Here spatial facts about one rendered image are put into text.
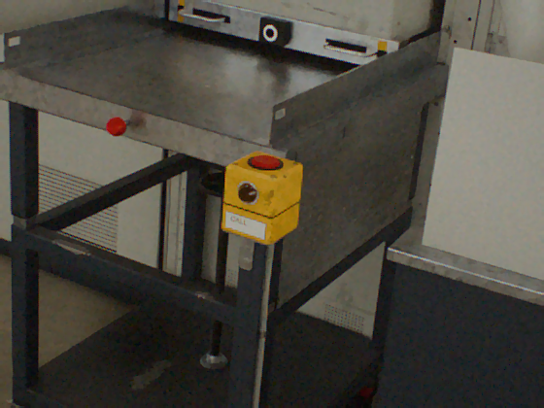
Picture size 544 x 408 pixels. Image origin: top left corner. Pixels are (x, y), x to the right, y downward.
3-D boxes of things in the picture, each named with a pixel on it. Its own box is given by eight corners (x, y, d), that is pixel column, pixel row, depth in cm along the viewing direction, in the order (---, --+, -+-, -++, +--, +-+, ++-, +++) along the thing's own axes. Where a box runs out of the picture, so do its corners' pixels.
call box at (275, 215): (268, 248, 137) (275, 178, 133) (220, 231, 141) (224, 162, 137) (297, 228, 144) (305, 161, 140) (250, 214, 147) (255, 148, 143)
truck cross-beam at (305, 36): (394, 73, 199) (399, 42, 197) (168, 19, 223) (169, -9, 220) (405, 67, 203) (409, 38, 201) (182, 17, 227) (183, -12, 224)
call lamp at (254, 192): (253, 211, 135) (255, 187, 134) (230, 203, 136) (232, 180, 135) (257, 207, 136) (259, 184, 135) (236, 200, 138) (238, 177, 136)
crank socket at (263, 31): (281, 48, 207) (284, 23, 205) (255, 42, 210) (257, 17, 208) (288, 45, 209) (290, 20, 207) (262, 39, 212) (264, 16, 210)
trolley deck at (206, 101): (284, 185, 161) (287, 150, 159) (-9, 96, 188) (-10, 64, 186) (444, 92, 216) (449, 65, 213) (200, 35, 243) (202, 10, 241)
